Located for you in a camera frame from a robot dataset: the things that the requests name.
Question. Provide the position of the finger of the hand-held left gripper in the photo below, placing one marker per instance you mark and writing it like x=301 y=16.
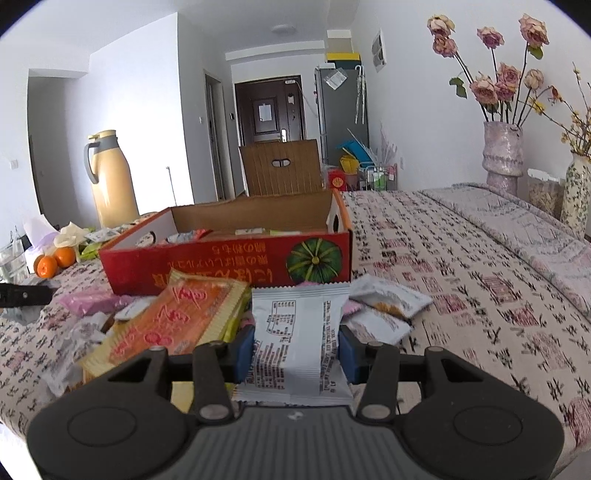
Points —
x=27 y=295

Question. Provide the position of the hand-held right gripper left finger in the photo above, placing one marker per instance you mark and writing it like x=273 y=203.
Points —
x=244 y=357

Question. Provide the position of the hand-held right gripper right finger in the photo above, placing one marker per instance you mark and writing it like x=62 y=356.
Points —
x=348 y=355

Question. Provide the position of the yellow-green snack packet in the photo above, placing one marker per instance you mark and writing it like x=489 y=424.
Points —
x=233 y=321

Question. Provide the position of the large orange snack packet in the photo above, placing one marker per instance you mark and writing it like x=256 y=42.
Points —
x=184 y=314

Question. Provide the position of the red cardboard box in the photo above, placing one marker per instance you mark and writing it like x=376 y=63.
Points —
x=207 y=265

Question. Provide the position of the glass jar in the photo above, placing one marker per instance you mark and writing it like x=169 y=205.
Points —
x=11 y=261

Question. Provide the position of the pink snack packet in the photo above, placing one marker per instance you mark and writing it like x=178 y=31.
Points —
x=353 y=308
x=92 y=302

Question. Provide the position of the white tissue paper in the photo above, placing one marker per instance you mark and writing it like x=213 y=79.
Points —
x=39 y=230

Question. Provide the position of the clear plastic wrapper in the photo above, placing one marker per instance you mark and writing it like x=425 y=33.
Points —
x=78 y=346

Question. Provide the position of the white plastic bag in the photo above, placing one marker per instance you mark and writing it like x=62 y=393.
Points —
x=70 y=235

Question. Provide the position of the green snack packet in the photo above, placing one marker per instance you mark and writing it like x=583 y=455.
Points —
x=91 y=250

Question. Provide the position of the white sachet packet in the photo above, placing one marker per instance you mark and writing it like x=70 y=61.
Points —
x=101 y=235

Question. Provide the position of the small white snack packet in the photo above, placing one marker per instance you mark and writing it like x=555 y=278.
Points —
x=249 y=231
x=189 y=236

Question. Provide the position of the yellow thermos jug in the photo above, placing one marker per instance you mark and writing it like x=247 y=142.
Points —
x=113 y=184

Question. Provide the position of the red gift box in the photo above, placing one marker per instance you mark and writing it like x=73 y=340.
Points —
x=337 y=180

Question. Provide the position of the yellow bag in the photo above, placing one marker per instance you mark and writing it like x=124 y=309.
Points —
x=348 y=165

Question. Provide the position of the blue plastic dustpan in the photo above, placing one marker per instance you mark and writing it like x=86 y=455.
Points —
x=355 y=150

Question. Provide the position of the folded quilted blanket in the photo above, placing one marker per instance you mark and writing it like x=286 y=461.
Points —
x=517 y=230

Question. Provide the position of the pale purple dried stems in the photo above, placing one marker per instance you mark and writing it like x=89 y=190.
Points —
x=388 y=143

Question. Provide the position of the grey interior door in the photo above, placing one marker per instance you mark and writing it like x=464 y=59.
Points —
x=214 y=138

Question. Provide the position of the grey refrigerator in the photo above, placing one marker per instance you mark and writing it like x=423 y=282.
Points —
x=341 y=115

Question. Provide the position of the dark brown entrance door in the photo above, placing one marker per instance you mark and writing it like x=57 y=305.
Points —
x=270 y=110

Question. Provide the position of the pink textured vase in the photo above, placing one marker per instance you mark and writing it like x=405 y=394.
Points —
x=501 y=157

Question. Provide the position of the clear jar of oats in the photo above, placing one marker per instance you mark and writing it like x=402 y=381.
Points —
x=545 y=194

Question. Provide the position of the hanging white umbrellas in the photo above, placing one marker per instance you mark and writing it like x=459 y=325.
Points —
x=360 y=92

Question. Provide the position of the white floral vase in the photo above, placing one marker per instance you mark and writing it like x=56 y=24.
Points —
x=577 y=194

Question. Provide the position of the dried pink rose bouquet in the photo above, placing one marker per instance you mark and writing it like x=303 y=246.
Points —
x=485 y=90

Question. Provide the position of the yellow and dark box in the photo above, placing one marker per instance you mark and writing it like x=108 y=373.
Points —
x=344 y=57

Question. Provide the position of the pale box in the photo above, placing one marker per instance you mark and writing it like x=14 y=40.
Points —
x=340 y=40

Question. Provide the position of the yellow flower branches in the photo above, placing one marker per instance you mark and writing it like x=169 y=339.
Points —
x=575 y=124

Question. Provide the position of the round ceiling lamp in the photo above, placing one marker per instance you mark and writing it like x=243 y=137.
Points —
x=283 y=28

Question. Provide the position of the white wall panel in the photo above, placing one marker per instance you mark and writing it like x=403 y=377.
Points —
x=378 y=50

